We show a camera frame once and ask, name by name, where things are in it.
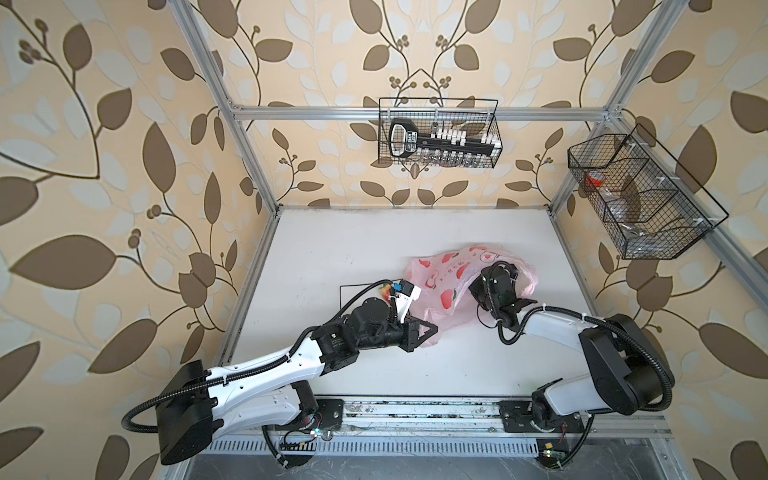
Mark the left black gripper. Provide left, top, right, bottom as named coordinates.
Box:
left=355, top=312, right=441, bottom=354

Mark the pink plastic bag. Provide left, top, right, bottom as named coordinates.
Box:
left=403, top=244, right=538, bottom=348

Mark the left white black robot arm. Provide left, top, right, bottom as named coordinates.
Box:
left=121, top=279, right=438, bottom=465

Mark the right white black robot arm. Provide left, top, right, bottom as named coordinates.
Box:
left=469, top=261, right=675, bottom=470

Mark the white square plate black rim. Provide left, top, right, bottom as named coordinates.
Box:
left=338, top=281, right=393, bottom=313

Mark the clear bottle red cap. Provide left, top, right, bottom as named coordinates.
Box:
left=586, top=171, right=643, bottom=236

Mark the black test tube rack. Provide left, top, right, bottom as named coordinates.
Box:
left=384, top=118, right=502, bottom=162

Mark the back black wire basket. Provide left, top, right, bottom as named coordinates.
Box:
left=378, top=96, right=503, bottom=169

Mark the black wire basket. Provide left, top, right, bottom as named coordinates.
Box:
left=567, top=125, right=729, bottom=260
left=378, top=96, right=503, bottom=169

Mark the right black wire basket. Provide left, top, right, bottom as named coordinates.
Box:
left=567, top=125, right=729, bottom=260

